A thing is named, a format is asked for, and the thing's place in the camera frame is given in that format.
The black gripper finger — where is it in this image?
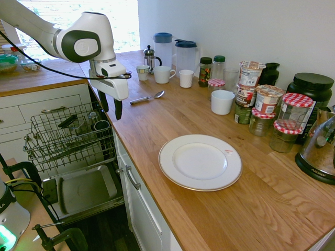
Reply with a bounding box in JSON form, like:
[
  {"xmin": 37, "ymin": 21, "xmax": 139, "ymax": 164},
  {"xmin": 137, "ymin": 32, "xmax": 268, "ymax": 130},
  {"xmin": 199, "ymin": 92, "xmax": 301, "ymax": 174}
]
[
  {"xmin": 113, "ymin": 98, "xmax": 124, "ymax": 121},
  {"xmin": 98, "ymin": 89, "xmax": 109, "ymax": 113}
]

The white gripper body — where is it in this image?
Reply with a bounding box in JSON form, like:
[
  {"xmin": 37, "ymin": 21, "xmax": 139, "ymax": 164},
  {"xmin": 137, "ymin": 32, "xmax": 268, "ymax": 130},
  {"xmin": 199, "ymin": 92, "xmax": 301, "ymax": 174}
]
[{"xmin": 88, "ymin": 68, "xmax": 129, "ymax": 102}]

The metal spoon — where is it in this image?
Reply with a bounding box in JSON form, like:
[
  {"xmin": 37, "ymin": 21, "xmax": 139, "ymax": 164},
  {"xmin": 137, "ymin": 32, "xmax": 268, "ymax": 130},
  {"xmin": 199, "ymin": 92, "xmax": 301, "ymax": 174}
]
[{"xmin": 129, "ymin": 90, "xmax": 165, "ymax": 105}]

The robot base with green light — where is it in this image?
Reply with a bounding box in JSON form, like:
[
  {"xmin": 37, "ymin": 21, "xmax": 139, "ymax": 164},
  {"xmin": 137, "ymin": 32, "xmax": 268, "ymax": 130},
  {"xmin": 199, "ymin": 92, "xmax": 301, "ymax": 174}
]
[{"xmin": 0, "ymin": 179, "xmax": 31, "ymax": 251}]

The open dishwasher door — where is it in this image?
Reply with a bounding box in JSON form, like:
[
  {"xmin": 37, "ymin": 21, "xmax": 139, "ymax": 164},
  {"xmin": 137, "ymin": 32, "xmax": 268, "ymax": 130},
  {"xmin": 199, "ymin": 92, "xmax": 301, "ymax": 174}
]
[{"xmin": 41, "ymin": 164, "xmax": 125, "ymax": 223}]

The dark cup in rack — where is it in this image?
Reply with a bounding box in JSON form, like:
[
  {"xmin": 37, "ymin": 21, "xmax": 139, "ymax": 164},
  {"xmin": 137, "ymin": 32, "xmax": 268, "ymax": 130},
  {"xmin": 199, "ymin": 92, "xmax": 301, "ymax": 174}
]
[{"xmin": 93, "ymin": 120, "xmax": 110, "ymax": 132}]

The small patterned cup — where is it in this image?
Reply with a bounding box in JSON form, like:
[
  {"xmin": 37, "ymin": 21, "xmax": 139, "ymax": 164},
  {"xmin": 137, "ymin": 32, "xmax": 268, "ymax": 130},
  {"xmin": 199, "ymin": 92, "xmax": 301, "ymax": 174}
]
[{"xmin": 136, "ymin": 65, "xmax": 151, "ymax": 82}]

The black utensil in rack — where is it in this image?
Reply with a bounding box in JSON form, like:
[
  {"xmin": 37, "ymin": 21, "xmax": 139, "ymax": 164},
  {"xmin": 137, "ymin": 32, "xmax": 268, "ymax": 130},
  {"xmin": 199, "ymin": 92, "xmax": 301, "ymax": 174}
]
[{"xmin": 57, "ymin": 114, "xmax": 79, "ymax": 129}]

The glass french press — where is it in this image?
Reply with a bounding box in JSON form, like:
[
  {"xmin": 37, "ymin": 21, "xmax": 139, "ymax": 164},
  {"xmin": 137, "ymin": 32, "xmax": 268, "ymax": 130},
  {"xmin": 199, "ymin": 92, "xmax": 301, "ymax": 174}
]
[{"xmin": 143, "ymin": 44, "xmax": 162, "ymax": 74}]

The tall pitcher with blue lid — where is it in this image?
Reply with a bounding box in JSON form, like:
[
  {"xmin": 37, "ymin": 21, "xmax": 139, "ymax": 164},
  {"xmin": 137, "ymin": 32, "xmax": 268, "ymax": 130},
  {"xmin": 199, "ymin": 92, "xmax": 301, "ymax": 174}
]
[{"xmin": 152, "ymin": 32, "xmax": 174, "ymax": 71}]

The window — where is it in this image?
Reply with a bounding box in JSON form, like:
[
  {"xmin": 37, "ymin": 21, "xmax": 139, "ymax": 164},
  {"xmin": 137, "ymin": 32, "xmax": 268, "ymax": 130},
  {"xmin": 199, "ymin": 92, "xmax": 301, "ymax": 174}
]
[{"xmin": 15, "ymin": 0, "xmax": 141, "ymax": 61}]

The white ribbed cup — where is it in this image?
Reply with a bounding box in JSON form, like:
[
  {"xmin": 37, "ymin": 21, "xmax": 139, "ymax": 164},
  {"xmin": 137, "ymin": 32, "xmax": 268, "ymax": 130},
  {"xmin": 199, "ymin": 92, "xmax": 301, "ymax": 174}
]
[{"xmin": 178, "ymin": 69, "xmax": 195, "ymax": 89}]

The clear pitcher with spout lid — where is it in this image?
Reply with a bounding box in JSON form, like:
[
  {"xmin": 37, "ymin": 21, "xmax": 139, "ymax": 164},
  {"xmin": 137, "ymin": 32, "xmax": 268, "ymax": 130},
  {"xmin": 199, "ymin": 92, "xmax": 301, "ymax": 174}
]
[{"xmin": 174, "ymin": 39, "xmax": 200, "ymax": 77}]

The glass food container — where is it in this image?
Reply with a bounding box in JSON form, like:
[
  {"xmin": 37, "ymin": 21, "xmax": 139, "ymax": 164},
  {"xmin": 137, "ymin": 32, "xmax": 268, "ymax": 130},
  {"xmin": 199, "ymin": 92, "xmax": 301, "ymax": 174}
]
[{"xmin": 20, "ymin": 58, "xmax": 42, "ymax": 72}]

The dark spice jar green lid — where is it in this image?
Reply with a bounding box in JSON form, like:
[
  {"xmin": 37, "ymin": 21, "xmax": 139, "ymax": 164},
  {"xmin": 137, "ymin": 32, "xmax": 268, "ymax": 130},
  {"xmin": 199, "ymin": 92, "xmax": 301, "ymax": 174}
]
[{"xmin": 198, "ymin": 56, "xmax": 213, "ymax": 88}]

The white plate with gold rim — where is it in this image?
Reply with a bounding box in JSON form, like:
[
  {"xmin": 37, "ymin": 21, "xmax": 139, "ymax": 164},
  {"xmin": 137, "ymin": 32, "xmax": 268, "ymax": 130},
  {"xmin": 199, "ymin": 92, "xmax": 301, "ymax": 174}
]
[{"xmin": 158, "ymin": 134, "xmax": 243, "ymax": 192}]

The small jar red checked lid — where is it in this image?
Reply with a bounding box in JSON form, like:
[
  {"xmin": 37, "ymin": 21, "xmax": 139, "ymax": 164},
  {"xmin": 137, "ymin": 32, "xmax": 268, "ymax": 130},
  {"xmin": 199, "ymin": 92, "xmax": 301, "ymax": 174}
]
[{"xmin": 207, "ymin": 78, "xmax": 226, "ymax": 101}]

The food container green lid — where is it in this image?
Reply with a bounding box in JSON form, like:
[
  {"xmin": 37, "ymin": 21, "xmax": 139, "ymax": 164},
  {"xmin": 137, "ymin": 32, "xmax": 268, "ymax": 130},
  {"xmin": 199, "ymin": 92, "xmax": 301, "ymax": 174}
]
[{"xmin": 0, "ymin": 54, "xmax": 19, "ymax": 74}]

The white container red label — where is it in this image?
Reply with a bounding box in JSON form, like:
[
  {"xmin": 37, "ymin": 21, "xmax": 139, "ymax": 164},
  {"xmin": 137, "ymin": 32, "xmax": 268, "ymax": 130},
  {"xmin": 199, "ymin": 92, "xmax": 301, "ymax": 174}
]
[{"xmin": 1, "ymin": 43, "xmax": 27, "ymax": 61}]

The wide white cup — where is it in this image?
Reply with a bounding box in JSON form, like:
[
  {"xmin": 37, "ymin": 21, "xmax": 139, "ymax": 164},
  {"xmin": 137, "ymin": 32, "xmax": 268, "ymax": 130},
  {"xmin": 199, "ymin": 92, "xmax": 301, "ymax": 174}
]
[{"xmin": 210, "ymin": 90, "xmax": 236, "ymax": 116}]

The clear spice jar green lid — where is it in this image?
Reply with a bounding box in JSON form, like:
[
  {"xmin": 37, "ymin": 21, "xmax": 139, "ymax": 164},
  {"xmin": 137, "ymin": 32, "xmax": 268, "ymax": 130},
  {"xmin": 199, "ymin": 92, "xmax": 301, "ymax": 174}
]
[{"xmin": 211, "ymin": 55, "xmax": 226, "ymax": 81}]

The dark green clamp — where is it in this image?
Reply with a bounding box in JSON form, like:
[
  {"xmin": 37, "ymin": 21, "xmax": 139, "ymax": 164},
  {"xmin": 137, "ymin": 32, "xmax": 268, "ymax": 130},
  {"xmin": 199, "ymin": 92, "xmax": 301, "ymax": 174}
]
[
  {"xmin": 0, "ymin": 153, "xmax": 43, "ymax": 202},
  {"xmin": 31, "ymin": 221, "xmax": 89, "ymax": 251}
]

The white cabinet door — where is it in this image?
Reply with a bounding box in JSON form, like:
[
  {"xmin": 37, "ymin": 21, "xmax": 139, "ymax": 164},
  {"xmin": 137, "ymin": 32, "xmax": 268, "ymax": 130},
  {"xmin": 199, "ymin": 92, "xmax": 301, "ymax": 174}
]
[{"xmin": 114, "ymin": 132, "xmax": 172, "ymax": 251}]

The clear drinking glass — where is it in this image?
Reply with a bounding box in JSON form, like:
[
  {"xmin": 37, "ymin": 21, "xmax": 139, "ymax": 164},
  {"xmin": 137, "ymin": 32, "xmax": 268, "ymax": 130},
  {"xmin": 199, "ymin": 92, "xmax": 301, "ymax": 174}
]
[{"xmin": 224, "ymin": 67, "xmax": 240, "ymax": 93}]

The green tin can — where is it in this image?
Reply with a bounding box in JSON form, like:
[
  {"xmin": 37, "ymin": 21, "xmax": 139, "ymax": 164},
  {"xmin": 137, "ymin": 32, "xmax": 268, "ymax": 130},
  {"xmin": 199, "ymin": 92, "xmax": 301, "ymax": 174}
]
[{"xmin": 233, "ymin": 101, "xmax": 253, "ymax": 125}]

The red oatmeal cup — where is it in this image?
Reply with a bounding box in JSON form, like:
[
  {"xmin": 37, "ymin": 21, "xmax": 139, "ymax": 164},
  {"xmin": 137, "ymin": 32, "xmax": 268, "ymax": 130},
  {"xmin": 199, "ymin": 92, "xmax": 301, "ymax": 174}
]
[{"xmin": 235, "ymin": 83, "xmax": 257, "ymax": 108}]

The oatmeal cup with nutrition label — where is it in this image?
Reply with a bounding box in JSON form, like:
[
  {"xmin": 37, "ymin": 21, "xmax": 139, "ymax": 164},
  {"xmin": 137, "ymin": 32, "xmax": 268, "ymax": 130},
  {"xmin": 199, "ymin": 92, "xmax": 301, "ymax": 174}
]
[{"xmin": 238, "ymin": 60, "xmax": 267, "ymax": 88}]

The glass jar red checked lid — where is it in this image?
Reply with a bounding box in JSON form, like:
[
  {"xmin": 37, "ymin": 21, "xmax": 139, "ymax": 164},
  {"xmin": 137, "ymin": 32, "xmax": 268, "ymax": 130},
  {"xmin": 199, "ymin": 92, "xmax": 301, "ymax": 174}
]
[
  {"xmin": 276, "ymin": 92, "xmax": 314, "ymax": 131},
  {"xmin": 248, "ymin": 107, "xmax": 276, "ymax": 138},
  {"xmin": 269, "ymin": 119, "xmax": 302, "ymax": 154}
]

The oatmeal cup with foil lid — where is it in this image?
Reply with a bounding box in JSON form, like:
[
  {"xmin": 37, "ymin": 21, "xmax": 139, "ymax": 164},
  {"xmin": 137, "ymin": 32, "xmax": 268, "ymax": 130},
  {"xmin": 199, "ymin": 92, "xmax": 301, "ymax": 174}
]
[{"xmin": 254, "ymin": 84, "xmax": 285, "ymax": 115}]

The black shaker bottle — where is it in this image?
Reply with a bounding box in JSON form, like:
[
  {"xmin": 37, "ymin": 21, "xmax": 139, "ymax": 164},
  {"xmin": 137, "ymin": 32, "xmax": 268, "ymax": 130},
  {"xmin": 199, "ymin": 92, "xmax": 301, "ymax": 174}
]
[{"xmin": 258, "ymin": 62, "xmax": 281, "ymax": 87}]

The black protein powder tub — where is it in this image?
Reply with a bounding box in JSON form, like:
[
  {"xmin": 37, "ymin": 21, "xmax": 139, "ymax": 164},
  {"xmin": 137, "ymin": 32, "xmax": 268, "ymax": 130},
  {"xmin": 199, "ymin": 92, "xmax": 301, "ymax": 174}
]
[{"xmin": 286, "ymin": 72, "xmax": 335, "ymax": 145}]

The steel electric kettle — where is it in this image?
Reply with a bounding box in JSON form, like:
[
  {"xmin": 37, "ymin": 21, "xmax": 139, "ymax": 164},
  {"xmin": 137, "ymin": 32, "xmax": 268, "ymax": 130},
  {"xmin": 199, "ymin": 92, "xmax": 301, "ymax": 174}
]
[{"xmin": 294, "ymin": 105, "xmax": 335, "ymax": 186}]

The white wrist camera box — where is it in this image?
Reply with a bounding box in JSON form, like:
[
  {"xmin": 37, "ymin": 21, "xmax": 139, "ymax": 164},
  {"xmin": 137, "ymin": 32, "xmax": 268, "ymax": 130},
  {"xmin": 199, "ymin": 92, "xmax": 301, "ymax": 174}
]
[{"xmin": 94, "ymin": 60, "xmax": 127, "ymax": 78}]

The white mug with handle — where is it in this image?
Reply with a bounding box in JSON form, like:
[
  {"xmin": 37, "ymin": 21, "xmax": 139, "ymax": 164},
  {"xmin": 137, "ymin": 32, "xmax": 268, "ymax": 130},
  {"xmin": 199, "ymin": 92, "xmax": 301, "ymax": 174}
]
[{"xmin": 153, "ymin": 65, "xmax": 176, "ymax": 85}]

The metal drawer handle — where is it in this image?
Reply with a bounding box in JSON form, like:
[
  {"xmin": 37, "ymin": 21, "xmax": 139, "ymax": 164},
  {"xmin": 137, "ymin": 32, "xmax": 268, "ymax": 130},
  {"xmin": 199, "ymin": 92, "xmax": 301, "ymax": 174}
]
[{"xmin": 41, "ymin": 105, "xmax": 68, "ymax": 113}]

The wire dishwasher rack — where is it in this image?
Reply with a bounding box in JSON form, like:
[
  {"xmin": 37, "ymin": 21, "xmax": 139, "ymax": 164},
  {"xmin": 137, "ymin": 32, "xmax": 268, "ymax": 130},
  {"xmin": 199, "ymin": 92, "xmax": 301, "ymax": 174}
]
[{"xmin": 23, "ymin": 101, "xmax": 117, "ymax": 173}]

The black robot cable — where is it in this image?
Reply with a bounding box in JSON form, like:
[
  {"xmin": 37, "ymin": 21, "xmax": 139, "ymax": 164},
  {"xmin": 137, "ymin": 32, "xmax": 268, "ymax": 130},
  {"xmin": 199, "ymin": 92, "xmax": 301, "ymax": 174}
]
[{"xmin": 0, "ymin": 30, "xmax": 132, "ymax": 80}]

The metal cabinet door handle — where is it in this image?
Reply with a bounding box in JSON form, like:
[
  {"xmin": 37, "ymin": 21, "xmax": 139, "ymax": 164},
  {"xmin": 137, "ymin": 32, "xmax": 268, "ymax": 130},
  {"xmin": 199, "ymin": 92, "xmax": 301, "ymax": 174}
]
[{"xmin": 116, "ymin": 165, "xmax": 142, "ymax": 191}]

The yellow cable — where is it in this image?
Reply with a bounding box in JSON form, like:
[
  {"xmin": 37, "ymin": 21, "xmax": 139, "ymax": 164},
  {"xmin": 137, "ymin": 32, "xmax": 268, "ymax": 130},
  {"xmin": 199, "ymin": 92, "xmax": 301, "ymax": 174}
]
[{"xmin": 3, "ymin": 177, "xmax": 41, "ymax": 196}]

